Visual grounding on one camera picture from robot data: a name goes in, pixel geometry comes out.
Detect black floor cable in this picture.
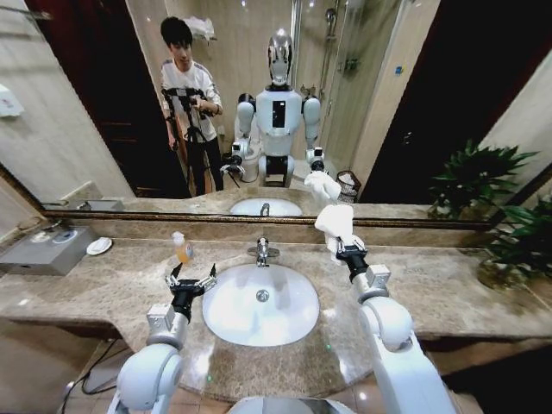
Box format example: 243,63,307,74
64,339,131,396

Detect white oval sink basin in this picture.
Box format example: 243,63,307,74
201,262,322,348

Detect white soap dish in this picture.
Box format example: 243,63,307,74
85,236,115,257

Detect chrome shower head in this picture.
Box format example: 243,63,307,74
323,8,339,41

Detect black mesh waste basket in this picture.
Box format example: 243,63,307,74
336,170,363,204

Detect large wall mirror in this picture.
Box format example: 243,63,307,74
0,0,552,226

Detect white wall paper dispenser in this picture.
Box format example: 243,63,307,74
0,83,23,121

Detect white towel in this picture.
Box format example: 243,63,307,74
314,203,366,262

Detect green potted plant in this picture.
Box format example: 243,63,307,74
475,197,552,291

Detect white robot front shell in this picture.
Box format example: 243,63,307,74
225,396,360,414

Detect grey metal box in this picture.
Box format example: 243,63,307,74
0,224,101,278

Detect orange soap bottle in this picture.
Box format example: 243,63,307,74
169,230,195,266

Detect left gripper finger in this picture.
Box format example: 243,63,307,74
165,262,183,289
198,263,218,292

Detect chrome faucet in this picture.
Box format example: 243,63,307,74
247,235,282,268

